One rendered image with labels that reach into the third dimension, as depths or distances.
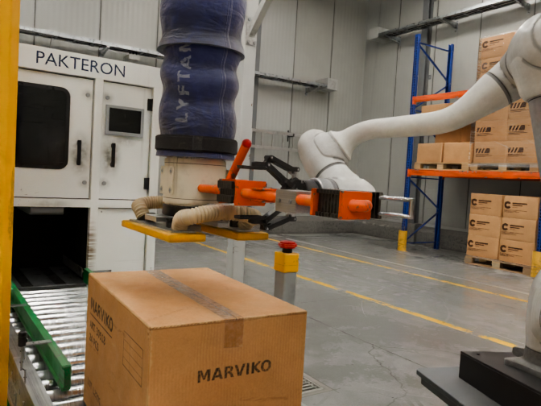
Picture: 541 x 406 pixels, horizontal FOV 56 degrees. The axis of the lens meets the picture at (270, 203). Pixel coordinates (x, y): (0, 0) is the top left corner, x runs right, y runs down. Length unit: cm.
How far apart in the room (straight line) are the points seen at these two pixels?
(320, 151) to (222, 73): 34
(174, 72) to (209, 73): 9
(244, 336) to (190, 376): 15
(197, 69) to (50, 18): 889
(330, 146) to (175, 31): 51
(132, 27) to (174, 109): 921
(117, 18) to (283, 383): 957
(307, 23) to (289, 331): 1158
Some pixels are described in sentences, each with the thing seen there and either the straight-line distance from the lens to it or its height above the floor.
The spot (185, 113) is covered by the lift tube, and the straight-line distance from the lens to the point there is 134.
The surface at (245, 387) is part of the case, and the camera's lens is 125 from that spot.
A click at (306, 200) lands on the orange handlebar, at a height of 123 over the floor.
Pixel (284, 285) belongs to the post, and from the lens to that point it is 187.
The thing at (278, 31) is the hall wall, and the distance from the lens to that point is 1207.
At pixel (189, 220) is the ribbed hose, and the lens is 122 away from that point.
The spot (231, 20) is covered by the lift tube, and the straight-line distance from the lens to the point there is 140.
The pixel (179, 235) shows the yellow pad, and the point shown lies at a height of 112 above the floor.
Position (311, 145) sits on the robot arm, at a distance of 144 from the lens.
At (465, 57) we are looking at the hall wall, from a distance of 1157.
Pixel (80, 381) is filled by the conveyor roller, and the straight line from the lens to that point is 196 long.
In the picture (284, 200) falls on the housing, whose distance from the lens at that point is 102.
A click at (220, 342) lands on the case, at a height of 90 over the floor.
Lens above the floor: 127
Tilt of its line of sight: 3 degrees down
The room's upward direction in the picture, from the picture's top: 3 degrees clockwise
